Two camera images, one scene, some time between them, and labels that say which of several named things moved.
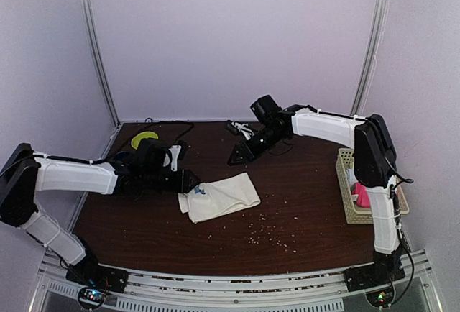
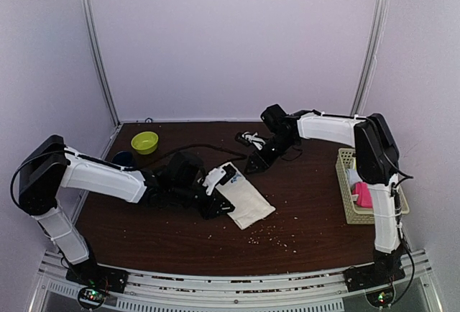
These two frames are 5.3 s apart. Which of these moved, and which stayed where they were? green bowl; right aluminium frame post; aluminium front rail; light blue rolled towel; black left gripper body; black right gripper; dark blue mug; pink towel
Moved: black left gripper body; black right gripper
Stayed: dark blue mug; green bowl; pink towel; right aluminium frame post; aluminium front rail; light blue rolled towel
